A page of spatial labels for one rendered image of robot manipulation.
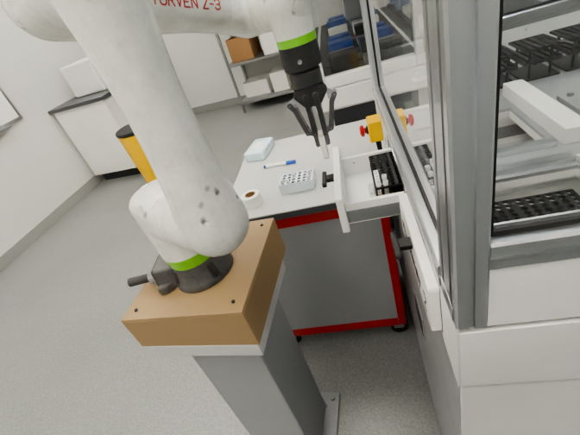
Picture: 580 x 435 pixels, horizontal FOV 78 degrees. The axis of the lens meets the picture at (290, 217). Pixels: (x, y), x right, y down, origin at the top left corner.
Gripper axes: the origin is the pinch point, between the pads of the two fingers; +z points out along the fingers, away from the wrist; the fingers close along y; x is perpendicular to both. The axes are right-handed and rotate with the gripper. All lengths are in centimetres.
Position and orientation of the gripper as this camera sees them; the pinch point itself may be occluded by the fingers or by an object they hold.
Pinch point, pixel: (324, 145)
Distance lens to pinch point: 99.1
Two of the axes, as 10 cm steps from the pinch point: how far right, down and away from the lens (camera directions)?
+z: 2.8, 7.9, 5.5
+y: -9.6, 1.8, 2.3
